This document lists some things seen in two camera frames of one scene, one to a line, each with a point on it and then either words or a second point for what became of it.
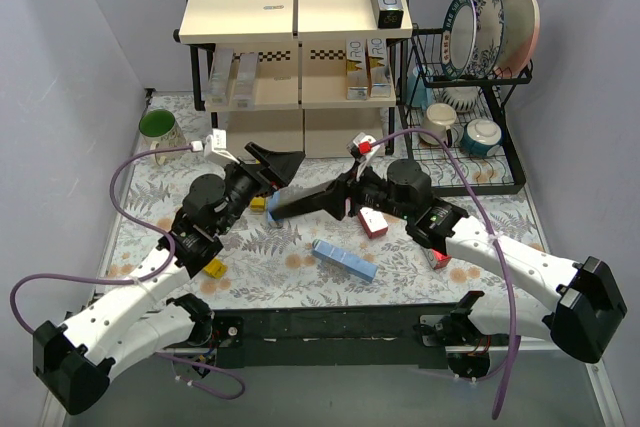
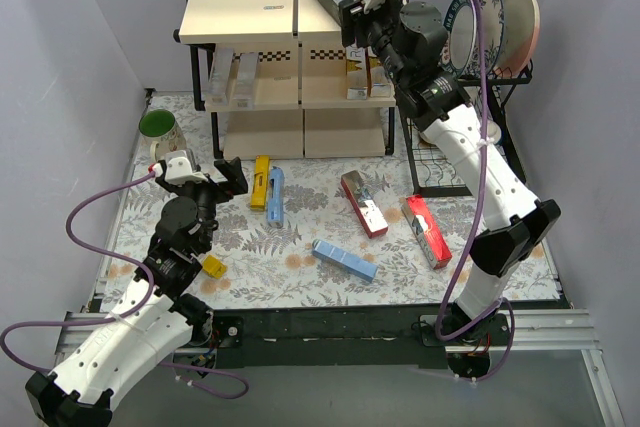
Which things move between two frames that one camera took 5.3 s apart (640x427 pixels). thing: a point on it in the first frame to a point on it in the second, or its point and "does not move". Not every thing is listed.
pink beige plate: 521,32 does not move
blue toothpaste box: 346,260 does not move
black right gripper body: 347,194 to 350,22
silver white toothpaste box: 245,85 does not move
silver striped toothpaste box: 218,86 does not move
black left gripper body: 262,175 to 220,185
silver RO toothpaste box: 378,68 does not move
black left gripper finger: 280,165 to 234,174
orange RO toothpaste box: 356,69 does not move
